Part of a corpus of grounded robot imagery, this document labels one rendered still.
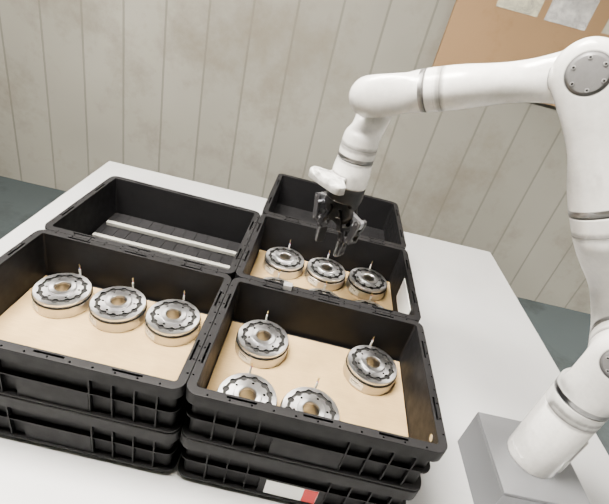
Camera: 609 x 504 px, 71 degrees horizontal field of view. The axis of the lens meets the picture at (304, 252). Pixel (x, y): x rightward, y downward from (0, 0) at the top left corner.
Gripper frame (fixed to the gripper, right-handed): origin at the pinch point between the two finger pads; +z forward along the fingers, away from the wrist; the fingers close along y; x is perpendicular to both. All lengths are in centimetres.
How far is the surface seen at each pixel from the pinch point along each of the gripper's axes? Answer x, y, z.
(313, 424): 26.5, -29.7, 7.7
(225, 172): -72, 158, 62
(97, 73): -15, 210, 22
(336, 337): 3.4, -12.5, 15.7
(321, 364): 9.9, -15.8, 17.4
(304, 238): -9.5, 16.8, 11.2
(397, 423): 6.1, -33.2, 17.3
